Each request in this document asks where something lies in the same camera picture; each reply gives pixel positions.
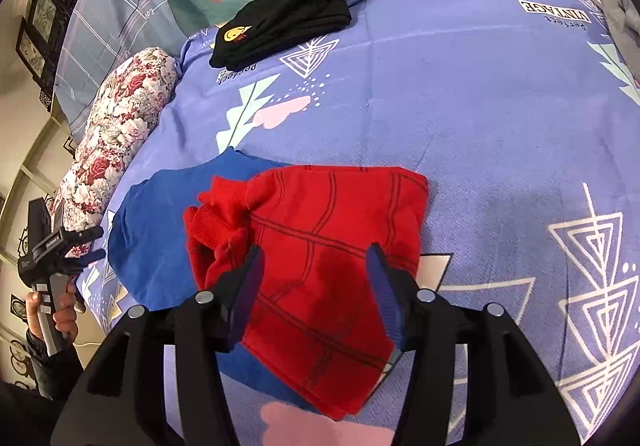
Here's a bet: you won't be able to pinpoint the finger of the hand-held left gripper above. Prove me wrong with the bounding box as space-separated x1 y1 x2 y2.
62 249 107 274
60 225 105 249

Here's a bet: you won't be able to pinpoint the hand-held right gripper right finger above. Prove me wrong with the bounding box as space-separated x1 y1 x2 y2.
366 242 583 446

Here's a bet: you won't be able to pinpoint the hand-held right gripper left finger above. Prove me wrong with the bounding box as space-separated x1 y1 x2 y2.
50 245 264 446

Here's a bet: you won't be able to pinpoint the blue and red sweatshirt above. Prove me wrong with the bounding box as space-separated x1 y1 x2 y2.
107 146 430 422

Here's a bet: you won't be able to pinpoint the person's left forearm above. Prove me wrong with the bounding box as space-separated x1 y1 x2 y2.
0 329 83 407

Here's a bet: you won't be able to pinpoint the folded black pants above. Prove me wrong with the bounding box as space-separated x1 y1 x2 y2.
209 0 352 71

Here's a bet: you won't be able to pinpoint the person's left hand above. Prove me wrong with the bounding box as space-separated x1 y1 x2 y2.
24 283 81 342

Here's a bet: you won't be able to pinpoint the red floral pillow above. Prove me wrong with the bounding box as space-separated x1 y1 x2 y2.
50 47 181 259

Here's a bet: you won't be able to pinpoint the purple printed bed sheet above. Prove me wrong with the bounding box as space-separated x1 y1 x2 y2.
75 0 640 446

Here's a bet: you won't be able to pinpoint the grey plaid pillow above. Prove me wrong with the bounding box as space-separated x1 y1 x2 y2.
54 0 193 142

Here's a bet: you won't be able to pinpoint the grey garment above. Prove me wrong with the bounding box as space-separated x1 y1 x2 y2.
599 0 640 64

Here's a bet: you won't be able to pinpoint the white wall rack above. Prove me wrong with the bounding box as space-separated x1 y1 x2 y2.
0 116 66 277

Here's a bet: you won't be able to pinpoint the black picture frame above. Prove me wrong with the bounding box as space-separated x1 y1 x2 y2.
15 21 56 83
27 0 68 47

